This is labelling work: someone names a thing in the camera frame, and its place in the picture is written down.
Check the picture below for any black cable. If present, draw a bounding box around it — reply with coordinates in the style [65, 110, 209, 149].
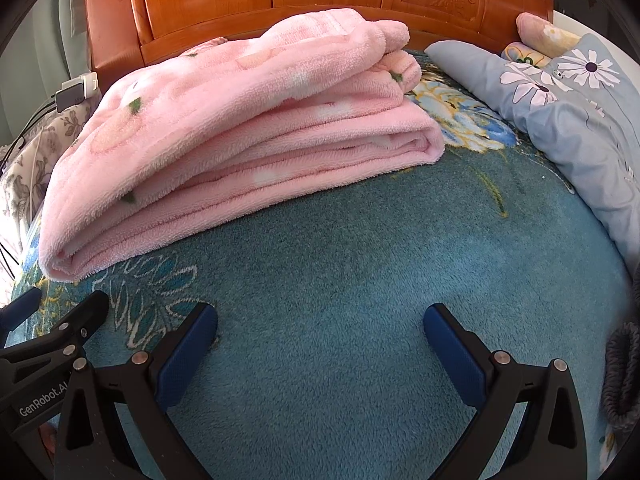
[0, 102, 63, 173]

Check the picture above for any white charger plug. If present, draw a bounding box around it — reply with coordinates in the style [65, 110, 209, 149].
[74, 72, 99, 102]

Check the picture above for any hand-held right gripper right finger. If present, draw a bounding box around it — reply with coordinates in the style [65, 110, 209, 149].
[423, 302, 589, 480]

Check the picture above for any pink fleece garment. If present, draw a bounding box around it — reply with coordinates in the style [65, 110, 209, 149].
[38, 8, 447, 282]

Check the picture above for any blue daisy print quilt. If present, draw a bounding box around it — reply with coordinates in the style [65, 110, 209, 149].
[425, 32, 640, 266]

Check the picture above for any pink pillow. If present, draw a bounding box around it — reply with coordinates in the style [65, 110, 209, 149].
[516, 12, 583, 61]

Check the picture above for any grey power adapter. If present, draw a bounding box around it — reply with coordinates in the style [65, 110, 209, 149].
[54, 86, 85, 112]

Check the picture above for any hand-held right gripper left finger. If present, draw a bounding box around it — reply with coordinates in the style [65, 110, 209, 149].
[54, 302, 219, 480]

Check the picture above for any grey floral cloth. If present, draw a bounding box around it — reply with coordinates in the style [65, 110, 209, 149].
[0, 102, 93, 281]

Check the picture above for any wooden bed headboard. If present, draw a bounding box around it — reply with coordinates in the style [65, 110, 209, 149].
[85, 0, 555, 92]

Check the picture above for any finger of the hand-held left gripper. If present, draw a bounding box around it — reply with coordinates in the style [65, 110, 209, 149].
[0, 289, 110, 386]
[0, 287, 44, 334]

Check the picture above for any grey ribbed knit garment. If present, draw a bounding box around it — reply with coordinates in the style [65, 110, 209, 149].
[601, 320, 640, 432]

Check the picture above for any yellow floral pillow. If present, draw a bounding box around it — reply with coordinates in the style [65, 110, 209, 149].
[501, 41, 553, 70]

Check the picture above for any teal floral blanket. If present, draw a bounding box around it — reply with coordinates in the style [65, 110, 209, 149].
[10, 50, 640, 480]

